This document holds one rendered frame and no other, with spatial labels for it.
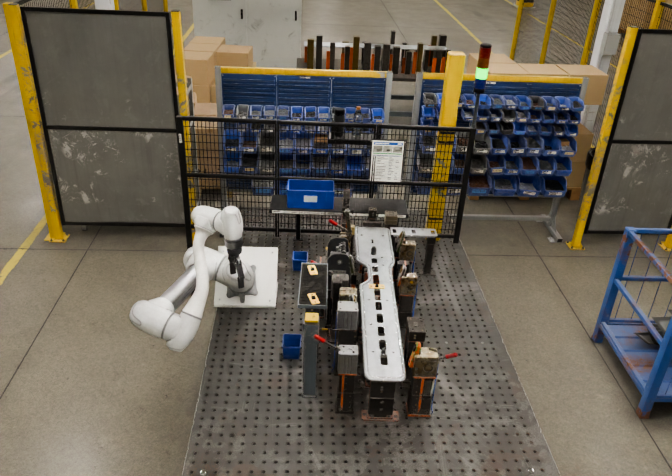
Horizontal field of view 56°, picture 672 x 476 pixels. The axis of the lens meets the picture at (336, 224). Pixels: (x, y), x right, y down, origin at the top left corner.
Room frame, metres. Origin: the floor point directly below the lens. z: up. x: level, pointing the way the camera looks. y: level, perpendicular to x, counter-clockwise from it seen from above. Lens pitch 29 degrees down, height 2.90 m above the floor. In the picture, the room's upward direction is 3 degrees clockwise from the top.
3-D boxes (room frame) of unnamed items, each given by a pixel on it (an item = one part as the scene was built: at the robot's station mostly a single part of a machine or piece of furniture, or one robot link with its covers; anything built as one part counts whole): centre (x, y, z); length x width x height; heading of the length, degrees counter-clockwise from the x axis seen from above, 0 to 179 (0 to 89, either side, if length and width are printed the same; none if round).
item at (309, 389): (2.28, 0.09, 0.92); 0.08 x 0.08 x 0.44; 1
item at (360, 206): (3.68, -0.01, 1.02); 0.90 x 0.22 x 0.03; 91
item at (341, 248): (2.88, -0.03, 0.94); 0.18 x 0.13 x 0.49; 1
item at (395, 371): (2.76, -0.24, 1.00); 1.38 x 0.22 x 0.02; 1
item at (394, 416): (2.15, -0.25, 0.84); 0.18 x 0.06 x 0.29; 91
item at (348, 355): (2.19, -0.08, 0.88); 0.11 x 0.10 x 0.36; 91
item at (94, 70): (4.81, 1.85, 1.00); 1.34 x 0.14 x 2.00; 94
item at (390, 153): (3.80, -0.31, 1.30); 0.23 x 0.02 x 0.31; 91
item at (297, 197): (3.67, 0.17, 1.10); 0.30 x 0.17 x 0.13; 92
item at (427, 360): (2.20, -0.43, 0.88); 0.15 x 0.11 x 0.36; 91
